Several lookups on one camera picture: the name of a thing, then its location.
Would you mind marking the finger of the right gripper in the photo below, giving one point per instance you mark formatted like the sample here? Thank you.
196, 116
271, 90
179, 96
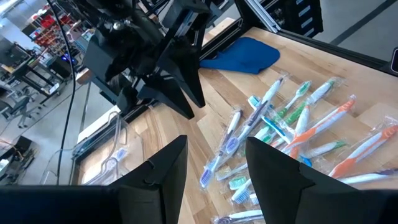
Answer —
169, 95
188, 68

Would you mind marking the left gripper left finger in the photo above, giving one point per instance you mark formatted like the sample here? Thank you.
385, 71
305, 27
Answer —
140, 202

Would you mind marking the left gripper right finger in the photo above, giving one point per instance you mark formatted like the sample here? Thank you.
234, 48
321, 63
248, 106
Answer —
311, 205

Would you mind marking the blue white toothbrush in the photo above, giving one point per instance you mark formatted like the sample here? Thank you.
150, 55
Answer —
273, 126
242, 194
119, 154

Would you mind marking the purple white toothbrush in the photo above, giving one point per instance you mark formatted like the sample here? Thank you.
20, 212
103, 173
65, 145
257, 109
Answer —
363, 178
242, 216
272, 91
233, 119

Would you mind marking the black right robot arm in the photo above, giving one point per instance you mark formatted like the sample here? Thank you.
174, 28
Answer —
102, 12

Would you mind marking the blue cloth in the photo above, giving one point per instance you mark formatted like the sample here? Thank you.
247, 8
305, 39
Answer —
242, 56

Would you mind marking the clear plastic bin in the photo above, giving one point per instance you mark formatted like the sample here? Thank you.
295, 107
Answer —
93, 149

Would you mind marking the orange white wrapped toothbrush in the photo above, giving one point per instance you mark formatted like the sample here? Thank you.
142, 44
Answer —
326, 123
303, 121
363, 151

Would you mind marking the shelf with red bins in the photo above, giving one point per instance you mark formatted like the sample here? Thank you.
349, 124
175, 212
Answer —
46, 23

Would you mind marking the black computer tower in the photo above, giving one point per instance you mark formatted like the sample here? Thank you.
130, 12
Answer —
298, 18

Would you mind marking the office chair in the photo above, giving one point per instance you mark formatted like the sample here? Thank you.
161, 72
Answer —
20, 104

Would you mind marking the white frame bracket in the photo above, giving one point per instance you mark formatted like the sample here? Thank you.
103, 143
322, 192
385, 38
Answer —
264, 18

